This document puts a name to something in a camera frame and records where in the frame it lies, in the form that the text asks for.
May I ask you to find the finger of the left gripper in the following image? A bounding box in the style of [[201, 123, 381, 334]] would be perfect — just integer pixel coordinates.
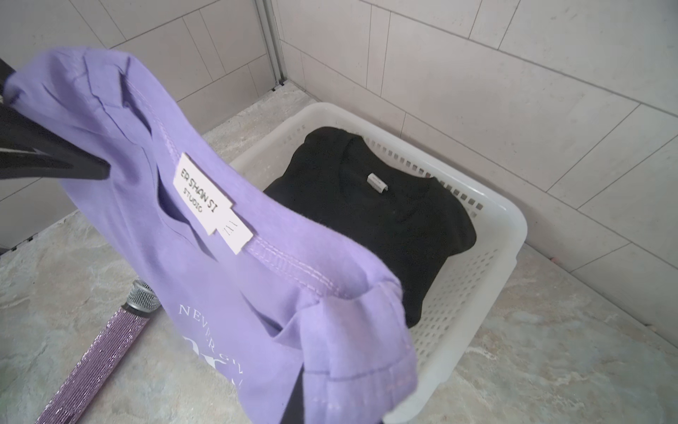
[[0, 57, 111, 181]]

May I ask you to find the purple Persist t-shirt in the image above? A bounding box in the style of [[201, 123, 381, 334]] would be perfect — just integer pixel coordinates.
[[4, 48, 418, 423]]

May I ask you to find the black t-shirt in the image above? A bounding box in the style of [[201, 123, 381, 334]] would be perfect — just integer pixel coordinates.
[[264, 127, 477, 328]]

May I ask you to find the white plastic laundry basket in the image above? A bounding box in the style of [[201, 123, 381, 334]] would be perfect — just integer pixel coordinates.
[[231, 102, 527, 423]]

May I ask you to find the purple glitter microphone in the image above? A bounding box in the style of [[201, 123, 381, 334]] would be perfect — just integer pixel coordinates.
[[36, 279, 161, 423]]

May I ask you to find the aluminium corner post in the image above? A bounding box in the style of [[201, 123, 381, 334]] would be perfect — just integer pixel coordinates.
[[254, 0, 286, 86]]

